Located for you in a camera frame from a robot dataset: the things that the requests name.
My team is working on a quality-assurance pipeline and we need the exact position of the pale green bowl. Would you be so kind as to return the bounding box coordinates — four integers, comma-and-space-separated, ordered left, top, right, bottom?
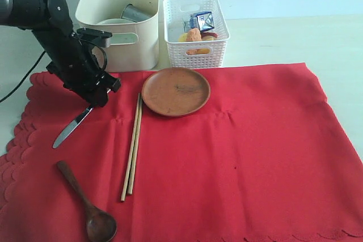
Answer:
96, 18, 134, 26

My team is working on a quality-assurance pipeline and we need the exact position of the yellow lemon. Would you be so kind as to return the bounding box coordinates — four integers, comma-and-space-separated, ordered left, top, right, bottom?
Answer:
178, 33, 188, 43

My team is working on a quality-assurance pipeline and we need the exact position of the yellow cheese wedge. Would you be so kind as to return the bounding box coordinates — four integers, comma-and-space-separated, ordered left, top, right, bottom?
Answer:
195, 48, 210, 54

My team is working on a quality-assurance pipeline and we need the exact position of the red scalloped tablecloth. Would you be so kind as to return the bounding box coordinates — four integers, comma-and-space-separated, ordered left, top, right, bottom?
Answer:
1, 63, 362, 241

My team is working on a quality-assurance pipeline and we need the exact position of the cream plastic storage bin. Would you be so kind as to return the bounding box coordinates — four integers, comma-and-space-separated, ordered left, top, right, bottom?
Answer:
75, 0, 159, 73

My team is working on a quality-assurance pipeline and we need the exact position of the red sausage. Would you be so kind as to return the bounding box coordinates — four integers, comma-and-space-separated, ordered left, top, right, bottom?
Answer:
201, 32, 218, 39

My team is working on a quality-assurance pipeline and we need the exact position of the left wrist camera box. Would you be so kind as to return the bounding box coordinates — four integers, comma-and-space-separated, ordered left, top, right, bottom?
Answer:
76, 28, 113, 48

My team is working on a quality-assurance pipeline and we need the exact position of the stainless steel cup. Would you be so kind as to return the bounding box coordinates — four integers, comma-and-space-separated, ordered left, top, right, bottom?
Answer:
121, 4, 152, 23

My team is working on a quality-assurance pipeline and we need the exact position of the brown round plate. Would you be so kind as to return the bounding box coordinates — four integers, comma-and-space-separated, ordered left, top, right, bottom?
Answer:
141, 67, 210, 117

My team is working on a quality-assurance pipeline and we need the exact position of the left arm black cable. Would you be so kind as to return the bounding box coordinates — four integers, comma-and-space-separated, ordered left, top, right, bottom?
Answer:
0, 50, 46, 104

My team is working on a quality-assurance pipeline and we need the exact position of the white perforated plastic basket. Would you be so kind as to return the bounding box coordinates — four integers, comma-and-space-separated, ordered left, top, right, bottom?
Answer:
163, 0, 230, 69

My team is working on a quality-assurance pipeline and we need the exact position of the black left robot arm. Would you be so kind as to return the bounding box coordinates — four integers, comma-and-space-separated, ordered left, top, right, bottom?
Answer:
1, 0, 121, 107

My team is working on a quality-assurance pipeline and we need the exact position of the fried chicken nugget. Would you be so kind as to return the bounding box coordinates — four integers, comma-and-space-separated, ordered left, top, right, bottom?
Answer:
186, 28, 202, 55

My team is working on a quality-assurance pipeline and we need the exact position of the wooden chopstick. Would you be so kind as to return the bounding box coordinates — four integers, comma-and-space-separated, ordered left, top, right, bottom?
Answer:
127, 94, 142, 195
120, 93, 141, 202

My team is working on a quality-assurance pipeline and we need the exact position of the dark wooden spoon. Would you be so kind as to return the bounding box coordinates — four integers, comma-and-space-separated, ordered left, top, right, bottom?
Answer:
56, 160, 117, 241

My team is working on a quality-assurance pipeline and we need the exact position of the metal butter knife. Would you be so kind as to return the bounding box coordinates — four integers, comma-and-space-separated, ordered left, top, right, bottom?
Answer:
52, 106, 94, 148

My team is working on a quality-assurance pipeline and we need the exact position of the brown egg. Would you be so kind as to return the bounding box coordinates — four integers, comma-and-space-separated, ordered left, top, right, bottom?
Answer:
202, 35, 216, 41

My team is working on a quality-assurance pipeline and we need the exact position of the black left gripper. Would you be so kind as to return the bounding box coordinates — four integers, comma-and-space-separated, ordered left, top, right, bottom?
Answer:
47, 31, 121, 107

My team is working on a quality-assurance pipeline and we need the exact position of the blue white milk carton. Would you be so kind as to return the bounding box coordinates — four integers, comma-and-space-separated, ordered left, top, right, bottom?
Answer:
183, 11, 214, 32

